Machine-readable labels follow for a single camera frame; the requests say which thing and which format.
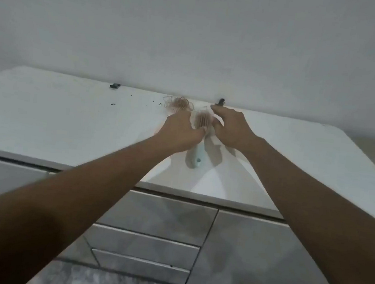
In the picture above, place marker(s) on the light brown hair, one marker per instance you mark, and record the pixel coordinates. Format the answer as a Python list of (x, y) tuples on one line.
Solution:
[(179, 104)]

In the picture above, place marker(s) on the person's left hand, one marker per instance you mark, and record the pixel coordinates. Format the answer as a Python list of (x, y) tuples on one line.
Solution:
[(178, 131)]

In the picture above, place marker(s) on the person's right forearm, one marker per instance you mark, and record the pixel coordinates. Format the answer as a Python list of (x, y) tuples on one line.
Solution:
[(316, 220)]

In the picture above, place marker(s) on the white cabinet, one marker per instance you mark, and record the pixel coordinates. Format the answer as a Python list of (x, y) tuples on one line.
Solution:
[(58, 126)]

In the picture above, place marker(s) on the scattered dark crumbs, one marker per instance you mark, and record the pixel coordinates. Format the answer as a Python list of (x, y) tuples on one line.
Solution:
[(158, 103)]

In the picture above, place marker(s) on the small black clip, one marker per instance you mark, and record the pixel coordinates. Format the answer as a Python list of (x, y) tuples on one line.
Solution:
[(220, 101), (114, 86)]

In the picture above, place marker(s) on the person's left forearm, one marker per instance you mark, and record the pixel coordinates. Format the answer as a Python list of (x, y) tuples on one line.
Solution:
[(67, 207)]

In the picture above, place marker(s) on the person's right hand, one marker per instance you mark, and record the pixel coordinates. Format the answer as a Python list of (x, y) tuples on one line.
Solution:
[(234, 128)]

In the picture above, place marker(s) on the mint green hairbrush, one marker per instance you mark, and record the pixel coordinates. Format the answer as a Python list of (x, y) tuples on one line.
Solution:
[(197, 156)]

